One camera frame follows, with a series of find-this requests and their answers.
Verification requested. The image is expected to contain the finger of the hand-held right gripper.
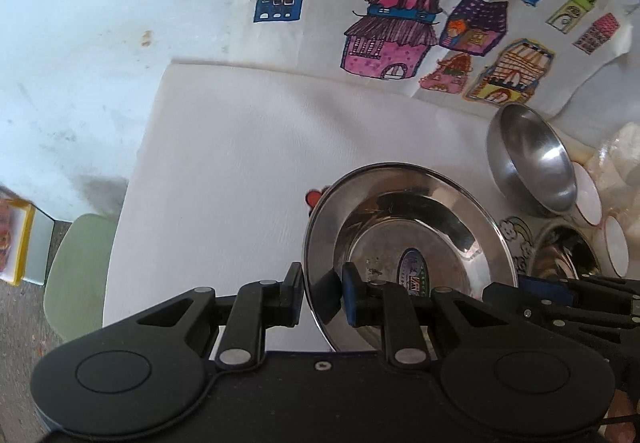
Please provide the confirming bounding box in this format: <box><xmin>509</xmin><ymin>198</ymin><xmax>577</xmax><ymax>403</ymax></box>
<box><xmin>481</xmin><ymin>282</ymin><xmax>640</xmax><ymax>340</ymax></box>
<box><xmin>518</xmin><ymin>274</ymin><xmax>640</xmax><ymax>309</ymax></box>

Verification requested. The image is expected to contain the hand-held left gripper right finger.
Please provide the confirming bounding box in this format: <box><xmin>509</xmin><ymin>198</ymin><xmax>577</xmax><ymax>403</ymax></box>
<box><xmin>341</xmin><ymin>262</ymin><xmax>543</xmax><ymax>370</ymax></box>

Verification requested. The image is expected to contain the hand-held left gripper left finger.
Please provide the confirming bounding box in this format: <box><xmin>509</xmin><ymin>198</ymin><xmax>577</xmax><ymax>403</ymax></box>
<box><xmin>102</xmin><ymin>262</ymin><xmax>305</xmax><ymax>370</ymax></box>

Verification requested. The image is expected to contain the stainless steel bowl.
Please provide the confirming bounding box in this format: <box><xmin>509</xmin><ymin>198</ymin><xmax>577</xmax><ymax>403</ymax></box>
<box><xmin>529</xmin><ymin>218</ymin><xmax>603</xmax><ymax>280</ymax></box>
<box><xmin>486</xmin><ymin>104</ymin><xmax>578</xmax><ymax>216</ymax></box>

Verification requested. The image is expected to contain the white bowl with red rim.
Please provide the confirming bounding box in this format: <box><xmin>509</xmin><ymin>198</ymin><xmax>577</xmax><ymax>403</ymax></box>
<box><xmin>570</xmin><ymin>162</ymin><xmax>604</xmax><ymax>227</ymax></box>
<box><xmin>602</xmin><ymin>215</ymin><xmax>631</xmax><ymax>277</ymax></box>

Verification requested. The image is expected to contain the person's right hand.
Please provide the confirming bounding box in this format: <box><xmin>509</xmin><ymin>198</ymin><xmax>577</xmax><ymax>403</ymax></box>
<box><xmin>602</xmin><ymin>392</ymin><xmax>640</xmax><ymax>443</ymax></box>

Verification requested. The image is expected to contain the white printed table mat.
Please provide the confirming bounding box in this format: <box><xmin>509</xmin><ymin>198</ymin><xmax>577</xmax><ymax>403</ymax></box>
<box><xmin>102</xmin><ymin>63</ymin><xmax>640</xmax><ymax>355</ymax></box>

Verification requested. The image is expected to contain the green chair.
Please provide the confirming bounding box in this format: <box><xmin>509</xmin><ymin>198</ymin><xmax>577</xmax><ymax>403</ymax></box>
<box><xmin>44</xmin><ymin>214</ymin><xmax>127</xmax><ymax>345</ymax></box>

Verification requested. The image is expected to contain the clear bag of tissue rolls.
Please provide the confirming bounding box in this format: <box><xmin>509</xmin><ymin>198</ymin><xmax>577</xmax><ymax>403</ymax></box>
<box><xmin>575</xmin><ymin>122</ymin><xmax>640</xmax><ymax>234</ymax></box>

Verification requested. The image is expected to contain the steel plate with oval sticker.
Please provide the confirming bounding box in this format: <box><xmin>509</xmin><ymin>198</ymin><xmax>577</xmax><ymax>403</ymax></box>
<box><xmin>302</xmin><ymin>163</ymin><xmax>519</xmax><ymax>354</ymax></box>

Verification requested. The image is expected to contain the yellow box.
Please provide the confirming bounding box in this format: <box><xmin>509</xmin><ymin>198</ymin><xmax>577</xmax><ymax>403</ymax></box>
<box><xmin>0</xmin><ymin>192</ymin><xmax>37</xmax><ymax>287</ymax></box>

